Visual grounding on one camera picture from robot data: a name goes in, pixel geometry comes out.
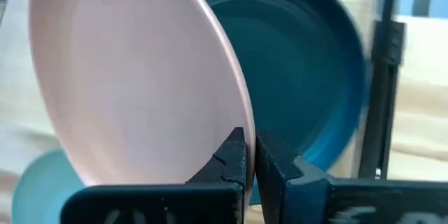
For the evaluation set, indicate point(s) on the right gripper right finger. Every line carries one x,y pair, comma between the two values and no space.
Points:
315,203

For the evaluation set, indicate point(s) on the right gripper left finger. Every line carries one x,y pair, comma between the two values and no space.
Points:
217,199

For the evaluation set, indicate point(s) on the dark blue plate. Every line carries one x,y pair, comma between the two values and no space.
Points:
297,77

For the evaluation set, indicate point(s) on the pale pink plate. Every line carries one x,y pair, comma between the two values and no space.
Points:
133,77

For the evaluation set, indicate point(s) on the light blue plate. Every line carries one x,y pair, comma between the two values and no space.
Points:
42,189

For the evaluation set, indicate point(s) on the wooden shelf with black legs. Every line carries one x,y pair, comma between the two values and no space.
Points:
381,94

